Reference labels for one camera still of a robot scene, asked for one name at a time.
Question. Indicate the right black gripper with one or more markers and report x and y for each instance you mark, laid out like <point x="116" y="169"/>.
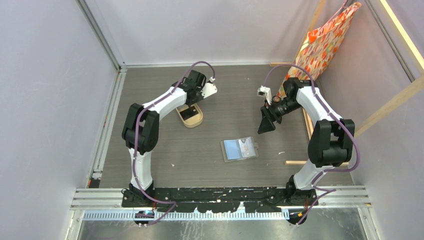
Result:
<point x="269" y="116"/>

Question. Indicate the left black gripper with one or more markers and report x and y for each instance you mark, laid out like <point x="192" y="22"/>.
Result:
<point x="200" y="96"/>

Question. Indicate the black VIP credit card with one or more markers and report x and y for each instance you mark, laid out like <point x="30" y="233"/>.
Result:
<point x="188" y="113"/>

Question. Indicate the white credit card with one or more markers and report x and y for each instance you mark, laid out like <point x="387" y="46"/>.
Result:
<point x="247" y="147"/>

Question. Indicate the beige card holder wallet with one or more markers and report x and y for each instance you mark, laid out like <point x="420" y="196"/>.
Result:
<point x="231" y="150"/>

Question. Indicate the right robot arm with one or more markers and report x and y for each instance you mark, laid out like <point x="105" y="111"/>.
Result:
<point x="330" y="144"/>

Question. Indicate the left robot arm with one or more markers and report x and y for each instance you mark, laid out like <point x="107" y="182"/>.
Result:
<point x="142" y="124"/>

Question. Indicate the gold oval tray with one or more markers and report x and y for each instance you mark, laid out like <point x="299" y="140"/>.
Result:
<point x="194" y="121"/>

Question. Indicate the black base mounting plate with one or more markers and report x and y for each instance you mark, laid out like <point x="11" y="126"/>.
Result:
<point x="221" y="199"/>

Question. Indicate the orange floral fabric bag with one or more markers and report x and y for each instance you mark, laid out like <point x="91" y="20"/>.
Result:
<point x="322" y="43"/>

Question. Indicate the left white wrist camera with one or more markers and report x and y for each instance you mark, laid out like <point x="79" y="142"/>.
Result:
<point x="208" y="90"/>

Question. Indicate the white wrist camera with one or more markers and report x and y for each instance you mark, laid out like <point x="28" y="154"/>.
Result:
<point x="265" y="92"/>
<point x="208" y="90"/>

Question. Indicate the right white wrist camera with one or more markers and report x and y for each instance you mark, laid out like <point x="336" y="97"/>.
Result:
<point x="265" y="92"/>

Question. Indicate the aluminium rail frame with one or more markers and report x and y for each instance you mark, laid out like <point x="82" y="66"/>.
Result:
<point x="104" y="204"/>

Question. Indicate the wooden frame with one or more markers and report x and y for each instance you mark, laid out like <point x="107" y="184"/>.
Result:
<point x="365" y="74"/>

